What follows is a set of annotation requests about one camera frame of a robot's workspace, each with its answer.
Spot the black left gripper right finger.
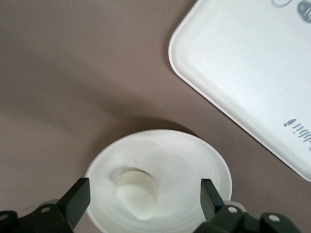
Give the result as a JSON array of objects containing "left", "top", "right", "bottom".
[{"left": 201, "top": 178, "right": 311, "bottom": 233}]

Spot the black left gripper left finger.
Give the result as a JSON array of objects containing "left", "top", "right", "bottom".
[{"left": 0, "top": 177, "right": 91, "bottom": 233}]

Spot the round beige plate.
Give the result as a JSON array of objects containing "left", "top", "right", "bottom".
[{"left": 85, "top": 130, "right": 233, "bottom": 233}]

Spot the small white steamed bun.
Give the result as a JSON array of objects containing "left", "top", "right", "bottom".
[{"left": 116, "top": 170, "right": 160, "bottom": 221}]

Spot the brown table cloth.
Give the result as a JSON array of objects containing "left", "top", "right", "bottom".
[{"left": 0, "top": 0, "right": 311, "bottom": 233}]

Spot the beige rabbit print tray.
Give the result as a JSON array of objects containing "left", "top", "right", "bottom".
[{"left": 168, "top": 0, "right": 311, "bottom": 182}]

